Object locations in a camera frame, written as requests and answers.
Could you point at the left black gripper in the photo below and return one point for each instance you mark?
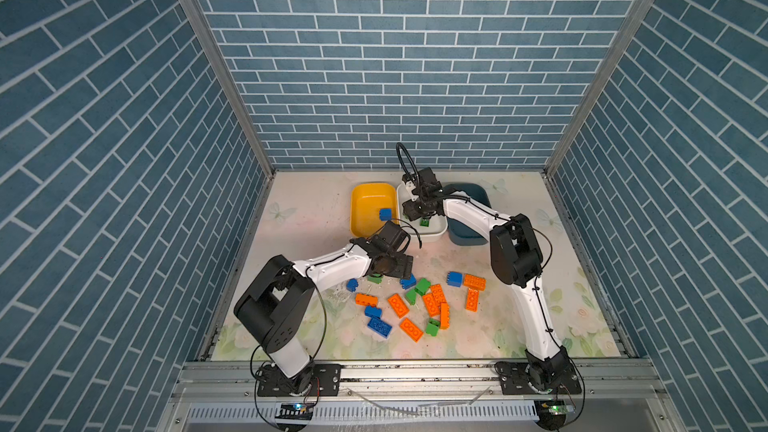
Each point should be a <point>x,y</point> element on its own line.
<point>405,265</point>

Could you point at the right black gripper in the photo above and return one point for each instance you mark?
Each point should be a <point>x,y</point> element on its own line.
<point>409,211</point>

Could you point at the green lego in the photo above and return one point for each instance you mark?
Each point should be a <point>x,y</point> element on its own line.
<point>423,286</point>
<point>433,327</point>
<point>375,279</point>
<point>410,296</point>

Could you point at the orange lego horizontal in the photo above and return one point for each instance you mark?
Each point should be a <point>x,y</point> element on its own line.
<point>474,282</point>

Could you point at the orange lego vertical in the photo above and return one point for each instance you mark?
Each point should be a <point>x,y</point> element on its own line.
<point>472,300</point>

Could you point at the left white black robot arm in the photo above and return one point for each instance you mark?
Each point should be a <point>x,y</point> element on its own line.
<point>274,305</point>

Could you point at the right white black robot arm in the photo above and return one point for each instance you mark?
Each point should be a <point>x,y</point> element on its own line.
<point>516,260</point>

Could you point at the white plastic container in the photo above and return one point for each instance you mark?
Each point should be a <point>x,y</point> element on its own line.
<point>438,224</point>

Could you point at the dark teal plastic container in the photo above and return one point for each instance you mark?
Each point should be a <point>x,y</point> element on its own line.
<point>459,233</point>

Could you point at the yellow plastic container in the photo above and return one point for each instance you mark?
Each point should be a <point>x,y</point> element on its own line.
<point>366,201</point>

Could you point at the small blue lego far left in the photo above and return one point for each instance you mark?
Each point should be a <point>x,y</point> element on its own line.
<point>352,285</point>

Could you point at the small blue lego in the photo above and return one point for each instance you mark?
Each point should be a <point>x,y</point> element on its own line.
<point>373,312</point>
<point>352,285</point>

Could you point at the orange lego centre left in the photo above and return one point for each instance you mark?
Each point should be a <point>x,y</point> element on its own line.
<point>398,305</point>

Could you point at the small blue lego lower left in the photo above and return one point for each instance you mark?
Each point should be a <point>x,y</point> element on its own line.
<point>373,312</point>

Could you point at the orange lego centre upper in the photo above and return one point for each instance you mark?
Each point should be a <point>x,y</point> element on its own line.
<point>437,291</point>

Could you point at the orange lego centre lower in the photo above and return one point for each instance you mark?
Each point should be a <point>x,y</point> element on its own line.
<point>432,305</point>

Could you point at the large blue lego bottom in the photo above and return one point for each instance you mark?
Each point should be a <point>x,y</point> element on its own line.
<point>380,327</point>

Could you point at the orange lego standing right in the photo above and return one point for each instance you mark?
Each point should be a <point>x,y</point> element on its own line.
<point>444,316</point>

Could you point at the orange lego bottom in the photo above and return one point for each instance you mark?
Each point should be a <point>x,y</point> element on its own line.
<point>411,329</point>

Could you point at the green lego bottom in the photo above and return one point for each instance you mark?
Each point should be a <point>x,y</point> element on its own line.
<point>433,327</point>

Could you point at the white vent grille strip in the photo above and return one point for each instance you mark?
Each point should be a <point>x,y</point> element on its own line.
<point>360,413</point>

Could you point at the left circuit board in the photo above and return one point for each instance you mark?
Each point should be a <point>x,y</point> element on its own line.
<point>294,411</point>

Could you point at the circuit board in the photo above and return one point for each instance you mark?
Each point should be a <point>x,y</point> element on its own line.
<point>294,411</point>
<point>552,415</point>

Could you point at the right circuit board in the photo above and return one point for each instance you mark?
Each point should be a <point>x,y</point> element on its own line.
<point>552,415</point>

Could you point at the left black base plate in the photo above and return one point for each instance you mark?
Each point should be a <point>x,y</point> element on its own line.
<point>327,379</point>

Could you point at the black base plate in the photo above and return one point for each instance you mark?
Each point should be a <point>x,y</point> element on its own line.
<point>327,379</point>
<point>520,378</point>

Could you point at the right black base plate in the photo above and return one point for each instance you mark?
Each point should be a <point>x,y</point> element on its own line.
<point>520,378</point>

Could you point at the aluminium front rail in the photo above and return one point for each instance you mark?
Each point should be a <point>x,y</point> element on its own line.
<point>611,378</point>

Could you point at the right aluminium corner post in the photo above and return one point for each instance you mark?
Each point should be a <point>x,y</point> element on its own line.
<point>617,48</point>

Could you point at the aluminium corner post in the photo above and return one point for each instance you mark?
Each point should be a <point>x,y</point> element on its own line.
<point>207,41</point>
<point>617,48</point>

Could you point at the left aluminium corner post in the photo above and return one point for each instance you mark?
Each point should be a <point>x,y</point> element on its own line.
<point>207,41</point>

